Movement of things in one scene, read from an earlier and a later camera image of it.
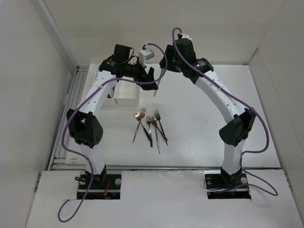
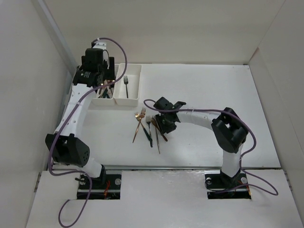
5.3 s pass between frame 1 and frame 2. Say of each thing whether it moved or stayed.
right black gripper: moved
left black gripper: moved
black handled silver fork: moved
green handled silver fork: stayed
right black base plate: stayed
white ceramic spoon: moved
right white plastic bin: stayed
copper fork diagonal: stayed
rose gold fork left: stayed
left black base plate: stayed
